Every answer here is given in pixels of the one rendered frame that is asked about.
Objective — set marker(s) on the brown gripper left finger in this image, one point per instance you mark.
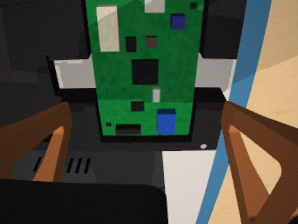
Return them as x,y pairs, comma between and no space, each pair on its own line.
18,138

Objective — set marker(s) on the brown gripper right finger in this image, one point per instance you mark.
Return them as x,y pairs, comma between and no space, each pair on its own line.
280,141

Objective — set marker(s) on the green circuit board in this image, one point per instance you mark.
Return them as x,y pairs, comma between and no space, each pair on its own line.
145,55

